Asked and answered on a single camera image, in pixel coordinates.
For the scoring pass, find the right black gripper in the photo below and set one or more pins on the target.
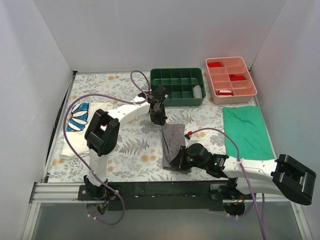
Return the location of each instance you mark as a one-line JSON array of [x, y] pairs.
[[183, 158]]

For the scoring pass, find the dark green divided organizer tray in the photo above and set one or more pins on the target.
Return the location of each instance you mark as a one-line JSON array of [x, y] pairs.
[[179, 82]]

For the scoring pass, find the rolled grey striped underwear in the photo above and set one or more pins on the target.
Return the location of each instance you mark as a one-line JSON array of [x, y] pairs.
[[197, 92]]

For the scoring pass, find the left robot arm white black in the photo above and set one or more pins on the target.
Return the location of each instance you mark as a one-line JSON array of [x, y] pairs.
[[102, 133]]

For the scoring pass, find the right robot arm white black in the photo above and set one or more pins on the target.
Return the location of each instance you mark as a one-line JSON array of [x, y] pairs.
[[284, 176]]

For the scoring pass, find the aluminium frame rail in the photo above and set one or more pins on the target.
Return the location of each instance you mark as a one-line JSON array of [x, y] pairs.
[[56, 214]]

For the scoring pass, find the floral patterned table mat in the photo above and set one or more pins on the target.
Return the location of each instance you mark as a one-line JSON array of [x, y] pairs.
[[138, 155]]

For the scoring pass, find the pink divided organizer tray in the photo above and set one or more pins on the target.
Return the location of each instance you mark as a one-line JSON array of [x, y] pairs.
[[229, 80]]

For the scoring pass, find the red white rolled cloth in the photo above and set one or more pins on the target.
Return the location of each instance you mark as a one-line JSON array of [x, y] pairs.
[[224, 92]]

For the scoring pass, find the grey striped underwear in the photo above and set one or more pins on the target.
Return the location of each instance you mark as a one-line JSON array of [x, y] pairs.
[[172, 139], [197, 92]]

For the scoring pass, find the white cloth with blue flower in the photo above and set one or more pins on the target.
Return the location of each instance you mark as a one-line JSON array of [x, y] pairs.
[[78, 121]]

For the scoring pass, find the red rolled cloth middle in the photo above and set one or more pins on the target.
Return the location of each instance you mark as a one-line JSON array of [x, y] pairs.
[[234, 77]]

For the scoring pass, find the red rolled cloth top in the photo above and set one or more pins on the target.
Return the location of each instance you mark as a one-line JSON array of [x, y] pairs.
[[216, 64]]

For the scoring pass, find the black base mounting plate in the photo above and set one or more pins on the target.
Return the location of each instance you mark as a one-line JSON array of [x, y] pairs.
[[165, 195]]

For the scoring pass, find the green folded cloth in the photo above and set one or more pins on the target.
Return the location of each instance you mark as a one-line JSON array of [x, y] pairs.
[[245, 125]]

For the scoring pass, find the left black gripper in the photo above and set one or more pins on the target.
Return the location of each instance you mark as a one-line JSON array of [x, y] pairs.
[[157, 116]]

